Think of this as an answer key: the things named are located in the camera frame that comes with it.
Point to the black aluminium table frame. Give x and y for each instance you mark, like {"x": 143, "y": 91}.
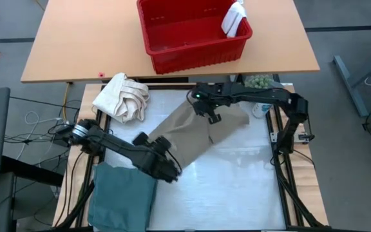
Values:
{"x": 281, "y": 193}

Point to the cream canvas tote bag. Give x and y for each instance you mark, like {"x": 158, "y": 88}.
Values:
{"x": 121, "y": 96}

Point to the small pink object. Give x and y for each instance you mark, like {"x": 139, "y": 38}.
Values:
{"x": 101, "y": 74}

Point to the large light wooden desk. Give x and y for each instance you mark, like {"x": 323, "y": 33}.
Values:
{"x": 76, "y": 38}

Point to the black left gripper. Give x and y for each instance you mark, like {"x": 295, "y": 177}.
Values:
{"x": 159, "y": 161}

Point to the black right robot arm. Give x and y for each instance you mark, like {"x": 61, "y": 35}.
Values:
{"x": 269, "y": 95}

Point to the small white cloth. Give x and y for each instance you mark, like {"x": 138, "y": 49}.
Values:
{"x": 234, "y": 19}

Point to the grey metal desk leg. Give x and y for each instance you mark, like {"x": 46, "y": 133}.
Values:
{"x": 349, "y": 87}

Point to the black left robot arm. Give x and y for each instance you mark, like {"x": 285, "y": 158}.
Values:
{"x": 114, "y": 146}

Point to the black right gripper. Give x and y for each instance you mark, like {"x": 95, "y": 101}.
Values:
{"x": 211, "y": 96}

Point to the red plastic laundry bin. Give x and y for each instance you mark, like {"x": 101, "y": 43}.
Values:
{"x": 198, "y": 54}

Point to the white spray bottle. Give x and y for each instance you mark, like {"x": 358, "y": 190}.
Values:
{"x": 260, "y": 110}

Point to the khaki garment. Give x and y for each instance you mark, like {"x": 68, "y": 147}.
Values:
{"x": 188, "y": 132}

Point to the small potted green plant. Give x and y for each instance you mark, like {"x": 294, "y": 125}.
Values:
{"x": 259, "y": 81}

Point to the teal grey garment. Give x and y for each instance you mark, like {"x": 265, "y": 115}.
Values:
{"x": 121, "y": 199}

